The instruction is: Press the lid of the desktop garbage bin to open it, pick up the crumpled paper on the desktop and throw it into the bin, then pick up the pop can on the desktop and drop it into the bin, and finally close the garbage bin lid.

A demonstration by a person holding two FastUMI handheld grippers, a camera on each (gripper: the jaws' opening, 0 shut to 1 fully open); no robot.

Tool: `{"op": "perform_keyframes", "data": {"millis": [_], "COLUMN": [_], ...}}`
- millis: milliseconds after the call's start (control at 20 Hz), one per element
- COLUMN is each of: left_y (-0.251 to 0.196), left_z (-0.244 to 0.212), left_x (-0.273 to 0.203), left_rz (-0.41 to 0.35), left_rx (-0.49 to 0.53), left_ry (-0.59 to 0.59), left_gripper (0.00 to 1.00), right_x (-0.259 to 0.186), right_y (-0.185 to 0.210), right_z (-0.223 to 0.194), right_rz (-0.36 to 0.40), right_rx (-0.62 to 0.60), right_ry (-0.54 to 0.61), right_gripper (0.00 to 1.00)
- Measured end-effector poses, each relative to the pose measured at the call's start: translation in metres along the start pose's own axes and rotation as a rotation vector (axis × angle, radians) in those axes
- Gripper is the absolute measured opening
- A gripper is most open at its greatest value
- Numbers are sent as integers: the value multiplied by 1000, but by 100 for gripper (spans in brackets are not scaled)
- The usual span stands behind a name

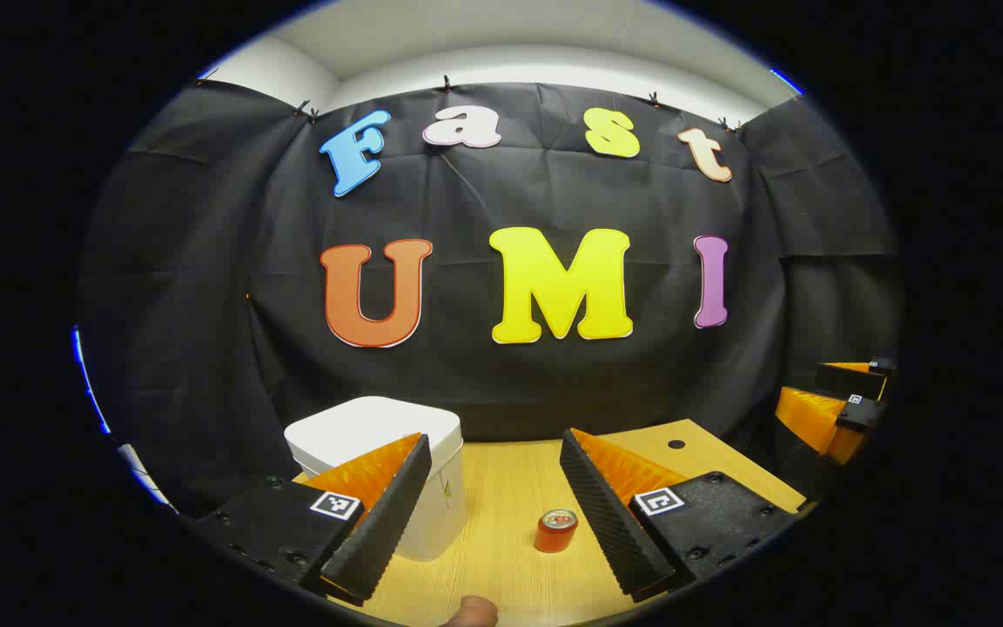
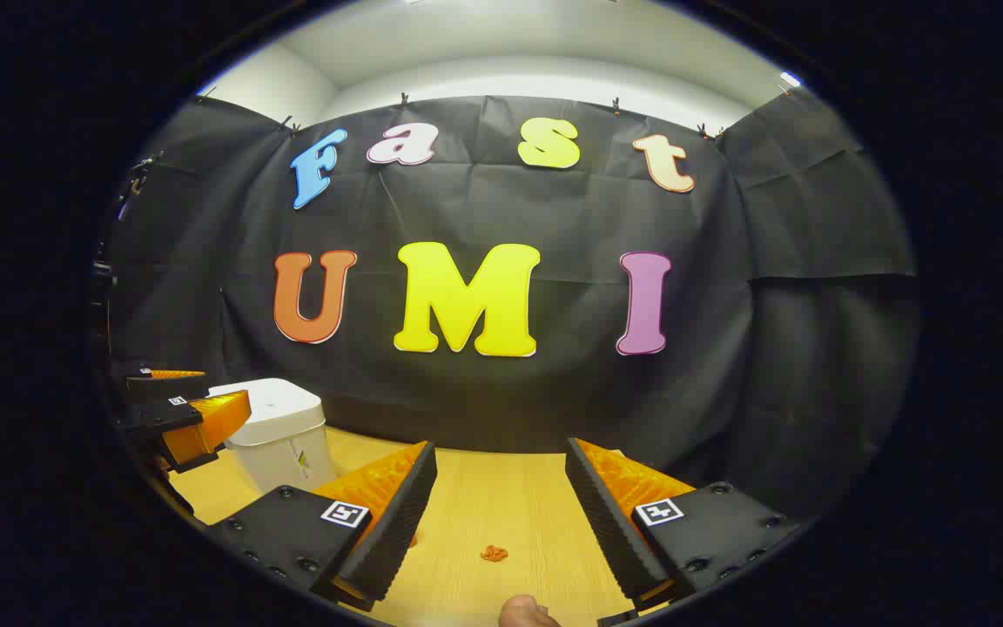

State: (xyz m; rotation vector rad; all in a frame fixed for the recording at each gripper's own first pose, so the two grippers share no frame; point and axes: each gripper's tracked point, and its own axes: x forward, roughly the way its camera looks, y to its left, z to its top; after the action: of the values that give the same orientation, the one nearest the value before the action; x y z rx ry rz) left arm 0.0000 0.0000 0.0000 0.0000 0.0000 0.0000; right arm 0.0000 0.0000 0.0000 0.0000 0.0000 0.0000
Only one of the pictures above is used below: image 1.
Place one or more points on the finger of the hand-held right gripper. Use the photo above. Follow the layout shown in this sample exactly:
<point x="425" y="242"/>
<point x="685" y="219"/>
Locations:
<point x="845" y="380"/>
<point x="806" y="418"/>

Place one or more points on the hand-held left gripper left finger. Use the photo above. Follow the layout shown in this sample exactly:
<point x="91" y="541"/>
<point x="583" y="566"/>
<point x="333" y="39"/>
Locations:
<point x="384" y="531"/>

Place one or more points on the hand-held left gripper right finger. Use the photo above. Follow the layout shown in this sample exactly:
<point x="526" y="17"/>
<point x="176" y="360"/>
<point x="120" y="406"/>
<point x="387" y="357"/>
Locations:
<point x="610" y="522"/>

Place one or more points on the red pop can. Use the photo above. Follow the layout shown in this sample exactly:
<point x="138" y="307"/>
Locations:
<point x="555" y="533"/>

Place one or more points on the white desktop garbage bin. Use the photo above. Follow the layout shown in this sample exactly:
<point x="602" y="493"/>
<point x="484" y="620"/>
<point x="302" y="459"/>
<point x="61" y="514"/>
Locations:
<point x="362" y="431"/>

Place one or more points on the wooden desktop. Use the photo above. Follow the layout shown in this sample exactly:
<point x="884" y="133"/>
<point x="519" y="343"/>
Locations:
<point x="501" y="488"/>

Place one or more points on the black backdrop cloth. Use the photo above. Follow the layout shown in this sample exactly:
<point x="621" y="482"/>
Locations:
<point x="467" y="374"/>

